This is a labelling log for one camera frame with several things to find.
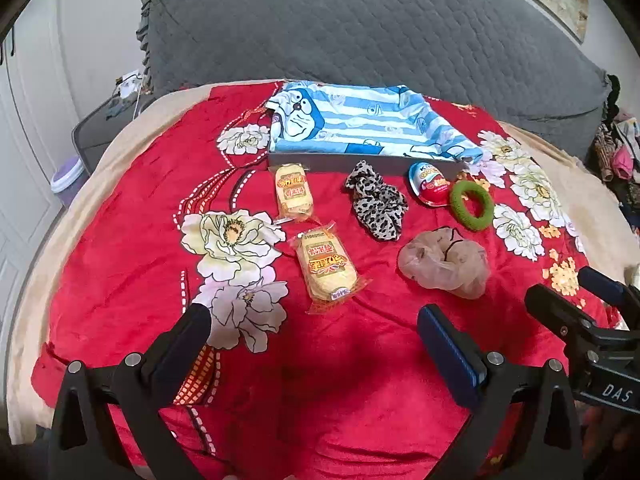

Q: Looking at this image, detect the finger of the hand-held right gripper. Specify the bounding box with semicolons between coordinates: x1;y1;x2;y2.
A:
524;284;609;352
577;266;640;328

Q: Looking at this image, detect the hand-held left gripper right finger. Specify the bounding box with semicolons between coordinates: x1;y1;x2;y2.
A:
417;304;586;480

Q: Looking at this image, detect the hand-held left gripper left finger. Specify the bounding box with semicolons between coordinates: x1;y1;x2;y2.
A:
50;304;212;480

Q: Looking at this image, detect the beige sheer scrunchie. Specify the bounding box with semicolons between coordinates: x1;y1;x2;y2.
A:
397;226;492;300

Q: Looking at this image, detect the green fuzzy scrunchie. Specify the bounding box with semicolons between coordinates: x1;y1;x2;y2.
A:
448;180;496;233

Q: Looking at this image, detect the yellow snack cake packet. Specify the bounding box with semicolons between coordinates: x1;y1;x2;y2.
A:
268;162;317;223
290;220;373;316

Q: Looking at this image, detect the leopard print scrunchie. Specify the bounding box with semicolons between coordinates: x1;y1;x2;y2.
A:
344;160;410;242

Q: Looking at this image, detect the red snack packet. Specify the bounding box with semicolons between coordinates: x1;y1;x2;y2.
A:
408;162;457;207

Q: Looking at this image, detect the person's right hand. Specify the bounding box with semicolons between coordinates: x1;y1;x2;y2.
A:
582;402;640;480

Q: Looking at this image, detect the red floral blanket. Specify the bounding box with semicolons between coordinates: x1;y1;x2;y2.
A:
30;82;621;480

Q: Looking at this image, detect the pile of clothes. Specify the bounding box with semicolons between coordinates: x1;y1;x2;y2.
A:
592;75;640;221

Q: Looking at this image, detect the purple and white bin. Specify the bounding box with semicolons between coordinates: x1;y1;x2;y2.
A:
50;156;87;208

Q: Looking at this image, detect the dark nightstand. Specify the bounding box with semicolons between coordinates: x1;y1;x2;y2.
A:
71;87;161;171

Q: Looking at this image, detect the blue striped cartoon cloth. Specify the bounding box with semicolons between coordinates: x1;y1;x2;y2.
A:
265;81;485;163

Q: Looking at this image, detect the white wardrobe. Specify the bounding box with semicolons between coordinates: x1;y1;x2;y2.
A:
0;0;101;261

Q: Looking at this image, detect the grey quilted headboard cover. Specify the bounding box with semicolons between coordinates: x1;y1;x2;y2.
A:
135;0;613;161

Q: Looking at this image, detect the white cables bundle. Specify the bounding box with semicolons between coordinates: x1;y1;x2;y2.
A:
105;70;147;121

